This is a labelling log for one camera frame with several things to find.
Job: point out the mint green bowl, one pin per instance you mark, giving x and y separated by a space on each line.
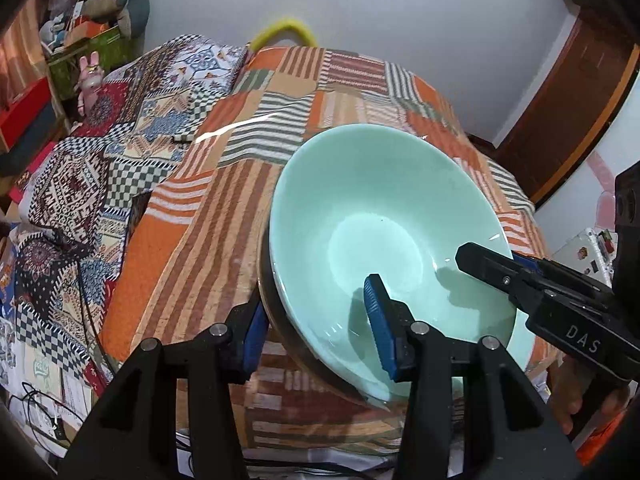
375 200

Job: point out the brown wooden door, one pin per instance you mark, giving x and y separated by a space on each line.
565 120

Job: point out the brown curtain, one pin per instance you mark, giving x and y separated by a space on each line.
20 35

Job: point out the green cardboard box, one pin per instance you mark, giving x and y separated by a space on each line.
82 62

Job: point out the pink bowl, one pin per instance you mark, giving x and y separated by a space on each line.
287 345

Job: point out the red box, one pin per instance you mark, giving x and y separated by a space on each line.
25 115

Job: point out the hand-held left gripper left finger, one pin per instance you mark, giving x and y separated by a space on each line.
255 332

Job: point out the white wardrobe with pink hearts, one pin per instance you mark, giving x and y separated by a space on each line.
600 160

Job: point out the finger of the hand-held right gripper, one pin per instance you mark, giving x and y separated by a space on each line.
490 267
560 275

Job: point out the person's orange clothing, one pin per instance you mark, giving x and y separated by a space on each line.
602 435

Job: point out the patterned checkered quilt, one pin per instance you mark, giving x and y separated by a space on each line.
100 160

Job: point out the small white fridge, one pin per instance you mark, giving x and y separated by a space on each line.
585 252

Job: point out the person's right hand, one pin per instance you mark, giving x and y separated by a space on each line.
565 390

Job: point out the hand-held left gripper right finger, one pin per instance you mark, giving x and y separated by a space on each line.
380 325

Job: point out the yellow curved chair back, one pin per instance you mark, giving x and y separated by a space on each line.
282 27

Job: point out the pink bunny figure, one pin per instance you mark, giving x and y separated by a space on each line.
90 82

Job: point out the dark blue box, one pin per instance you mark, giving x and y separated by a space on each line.
30 145

